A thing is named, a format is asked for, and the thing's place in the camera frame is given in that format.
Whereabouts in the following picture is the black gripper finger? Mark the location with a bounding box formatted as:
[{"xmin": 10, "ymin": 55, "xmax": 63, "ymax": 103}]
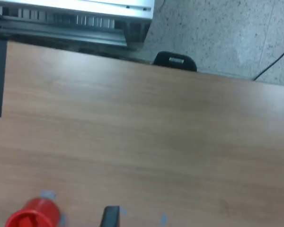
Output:
[{"xmin": 99, "ymin": 206, "xmax": 120, "ymax": 227}]

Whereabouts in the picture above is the black hanging cable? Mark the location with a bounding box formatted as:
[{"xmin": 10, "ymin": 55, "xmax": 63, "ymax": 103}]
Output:
[{"xmin": 252, "ymin": 36, "xmax": 284, "ymax": 81}]

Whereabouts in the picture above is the black curved floor object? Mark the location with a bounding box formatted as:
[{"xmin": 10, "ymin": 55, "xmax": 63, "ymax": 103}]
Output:
[{"xmin": 152, "ymin": 51, "xmax": 198, "ymax": 72}]

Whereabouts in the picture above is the grey metal robot cart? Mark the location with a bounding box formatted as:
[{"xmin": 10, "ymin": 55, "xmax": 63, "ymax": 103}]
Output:
[{"xmin": 0, "ymin": 0, "xmax": 156, "ymax": 51}]

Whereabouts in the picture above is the red plastic cup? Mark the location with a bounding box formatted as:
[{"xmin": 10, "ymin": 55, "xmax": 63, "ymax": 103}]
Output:
[{"xmin": 5, "ymin": 198, "xmax": 61, "ymax": 227}]

